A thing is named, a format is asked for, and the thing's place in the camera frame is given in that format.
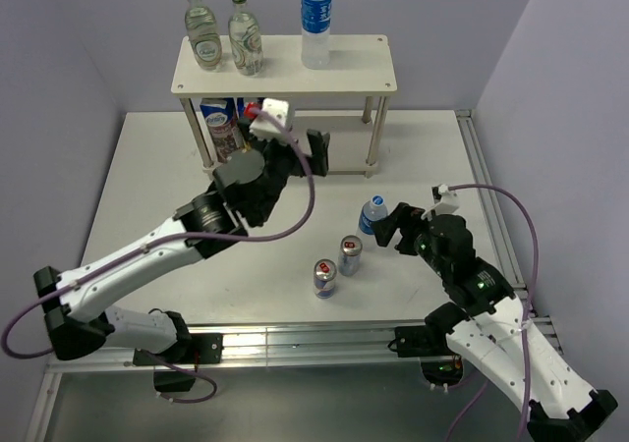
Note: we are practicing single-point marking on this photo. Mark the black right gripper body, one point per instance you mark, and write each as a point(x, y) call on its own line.
point(415, 238)

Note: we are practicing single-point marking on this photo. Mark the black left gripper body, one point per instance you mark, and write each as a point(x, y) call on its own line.
point(283, 157)

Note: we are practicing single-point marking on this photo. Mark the water bottle blue label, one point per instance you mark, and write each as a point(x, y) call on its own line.
point(315, 22)
point(373, 210)

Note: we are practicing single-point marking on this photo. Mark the glass soda bottle green cap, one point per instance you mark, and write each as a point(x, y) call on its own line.
point(202, 31)

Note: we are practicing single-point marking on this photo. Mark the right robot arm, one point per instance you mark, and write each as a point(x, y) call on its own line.
point(483, 323)

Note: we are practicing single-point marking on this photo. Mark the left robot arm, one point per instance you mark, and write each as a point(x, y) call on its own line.
point(79, 305)

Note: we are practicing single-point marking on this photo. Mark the white two-tier shelf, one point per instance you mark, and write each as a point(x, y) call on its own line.
point(347, 99)

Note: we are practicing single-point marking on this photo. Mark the silver blue energy drink can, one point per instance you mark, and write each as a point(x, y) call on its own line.
point(350, 252)

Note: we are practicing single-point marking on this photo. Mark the yellow pineapple juice carton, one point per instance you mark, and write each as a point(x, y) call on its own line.
point(241, 105)

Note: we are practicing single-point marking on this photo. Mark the purple grape juice carton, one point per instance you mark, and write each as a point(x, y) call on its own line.
point(220, 117)

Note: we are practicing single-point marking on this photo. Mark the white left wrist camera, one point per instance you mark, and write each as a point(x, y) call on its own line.
point(270, 120)

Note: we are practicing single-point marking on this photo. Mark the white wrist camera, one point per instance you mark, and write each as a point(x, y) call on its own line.
point(270, 120)
point(445, 201)

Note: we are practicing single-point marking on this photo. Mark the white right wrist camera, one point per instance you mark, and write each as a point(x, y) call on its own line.
point(445, 201)

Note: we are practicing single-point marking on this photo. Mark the aluminium side rail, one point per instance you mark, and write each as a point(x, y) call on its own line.
point(500, 238)

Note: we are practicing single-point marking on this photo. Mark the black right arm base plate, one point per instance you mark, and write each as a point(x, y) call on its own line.
point(420, 341)

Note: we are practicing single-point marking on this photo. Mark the aluminium mounting rail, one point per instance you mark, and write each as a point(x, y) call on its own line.
point(265, 346)

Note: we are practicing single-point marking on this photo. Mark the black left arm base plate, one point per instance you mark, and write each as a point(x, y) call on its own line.
point(204, 348)

